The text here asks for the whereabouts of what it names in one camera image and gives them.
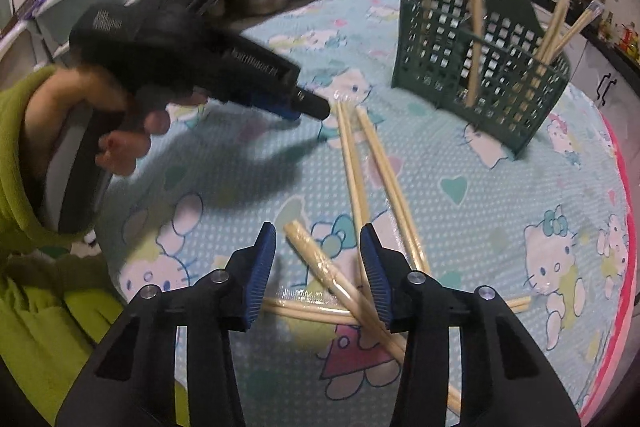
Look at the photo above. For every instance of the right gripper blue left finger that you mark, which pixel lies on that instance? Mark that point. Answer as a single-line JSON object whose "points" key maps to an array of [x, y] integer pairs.
{"points": [[129, 380]]}

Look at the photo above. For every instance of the green plastic utensil basket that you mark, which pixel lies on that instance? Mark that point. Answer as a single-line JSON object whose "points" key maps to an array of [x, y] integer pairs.
{"points": [[492, 80]]}

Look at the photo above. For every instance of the person's left hand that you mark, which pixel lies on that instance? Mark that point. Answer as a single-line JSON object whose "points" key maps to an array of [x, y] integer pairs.
{"points": [[49, 106]]}

